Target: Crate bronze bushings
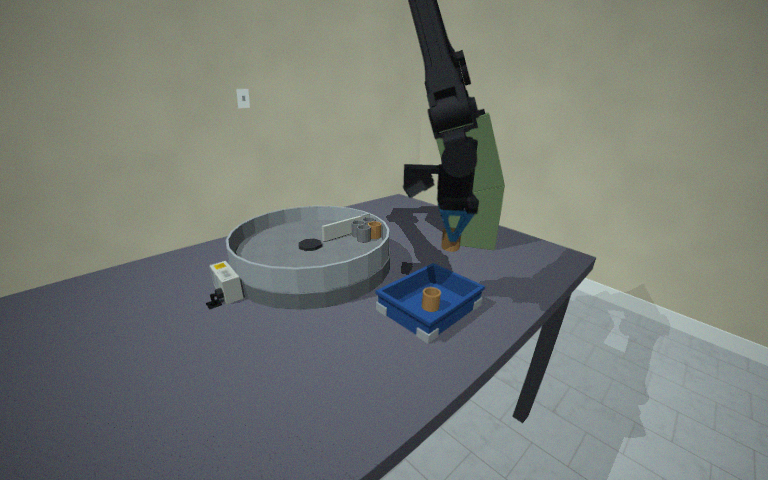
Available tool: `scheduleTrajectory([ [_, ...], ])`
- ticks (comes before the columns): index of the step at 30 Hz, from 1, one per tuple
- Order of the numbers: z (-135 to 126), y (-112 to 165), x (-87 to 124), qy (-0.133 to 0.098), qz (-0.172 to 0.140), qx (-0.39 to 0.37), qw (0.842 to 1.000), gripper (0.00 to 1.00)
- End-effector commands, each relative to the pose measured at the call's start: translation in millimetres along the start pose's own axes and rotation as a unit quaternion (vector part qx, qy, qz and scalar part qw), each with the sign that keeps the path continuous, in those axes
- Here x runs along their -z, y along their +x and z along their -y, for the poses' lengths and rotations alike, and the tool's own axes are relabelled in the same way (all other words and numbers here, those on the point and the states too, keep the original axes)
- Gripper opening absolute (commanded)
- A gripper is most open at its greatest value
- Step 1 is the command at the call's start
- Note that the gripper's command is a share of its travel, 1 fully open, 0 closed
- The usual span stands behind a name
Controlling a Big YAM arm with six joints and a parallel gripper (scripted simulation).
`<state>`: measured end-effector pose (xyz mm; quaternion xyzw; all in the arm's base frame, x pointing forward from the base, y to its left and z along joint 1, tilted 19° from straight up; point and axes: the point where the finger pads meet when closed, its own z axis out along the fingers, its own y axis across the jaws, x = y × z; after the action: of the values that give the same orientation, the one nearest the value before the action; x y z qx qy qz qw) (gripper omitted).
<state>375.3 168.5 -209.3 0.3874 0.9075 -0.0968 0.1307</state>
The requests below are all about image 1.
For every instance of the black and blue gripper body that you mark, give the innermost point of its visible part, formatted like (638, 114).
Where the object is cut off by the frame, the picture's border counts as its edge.
(466, 197)

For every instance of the blue open crate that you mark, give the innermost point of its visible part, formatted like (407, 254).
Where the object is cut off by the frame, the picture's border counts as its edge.
(409, 290)

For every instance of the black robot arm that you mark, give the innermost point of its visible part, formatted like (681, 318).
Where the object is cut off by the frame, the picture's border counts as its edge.
(443, 78)

